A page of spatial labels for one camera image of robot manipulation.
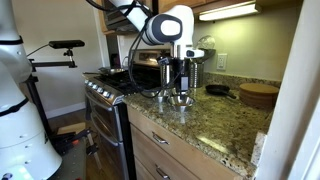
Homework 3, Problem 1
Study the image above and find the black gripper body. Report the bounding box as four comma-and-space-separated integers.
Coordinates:
176, 58, 193, 81

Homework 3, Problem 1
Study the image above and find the steel utensil canister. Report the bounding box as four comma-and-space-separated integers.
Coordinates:
189, 61, 205, 89
160, 63, 176, 89

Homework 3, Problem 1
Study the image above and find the black cast iron skillet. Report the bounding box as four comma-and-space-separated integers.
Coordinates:
205, 84, 238, 100

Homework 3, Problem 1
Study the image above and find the wooden upper cabinet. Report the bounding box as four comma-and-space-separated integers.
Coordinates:
158, 0, 304, 24

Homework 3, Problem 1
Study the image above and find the large wooden drawer front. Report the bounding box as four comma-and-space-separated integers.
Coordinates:
126, 105, 242, 180

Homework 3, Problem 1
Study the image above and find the round wooden board stack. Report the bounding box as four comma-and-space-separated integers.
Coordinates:
238, 82, 280, 111

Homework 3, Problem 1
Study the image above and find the steel frying pan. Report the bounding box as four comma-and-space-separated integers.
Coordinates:
83, 67, 126, 77

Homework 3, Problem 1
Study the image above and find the under-cabinet light strip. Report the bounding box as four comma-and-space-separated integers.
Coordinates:
198, 2, 263, 22

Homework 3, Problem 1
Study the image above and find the stainless steel gas range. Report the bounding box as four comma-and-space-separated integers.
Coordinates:
82, 48, 179, 180

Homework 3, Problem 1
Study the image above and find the flat tan board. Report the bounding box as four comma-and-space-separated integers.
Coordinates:
56, 122, 87, 136

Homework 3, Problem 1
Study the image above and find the black orange clamp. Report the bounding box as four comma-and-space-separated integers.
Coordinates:
53, 128, 103, 169

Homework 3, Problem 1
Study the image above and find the grey robot mounting table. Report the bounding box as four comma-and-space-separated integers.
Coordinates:
49, 139, 87, 180

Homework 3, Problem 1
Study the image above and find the white wall outlet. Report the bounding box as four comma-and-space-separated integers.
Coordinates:
216, 53, 228, 71

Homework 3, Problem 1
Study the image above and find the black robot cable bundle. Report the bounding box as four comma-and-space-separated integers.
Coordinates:
85, 0, 188, 99

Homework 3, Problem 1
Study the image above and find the metal drawer handle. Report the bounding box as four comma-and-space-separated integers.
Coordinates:
152, 131, 170, 146
155, 164, 172, 180

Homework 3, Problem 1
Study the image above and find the black stereo camera bar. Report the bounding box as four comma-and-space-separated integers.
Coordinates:
48, 39, 86, 50

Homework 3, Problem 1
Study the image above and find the black camera stand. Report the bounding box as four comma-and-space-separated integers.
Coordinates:
21, 48, 78, 141

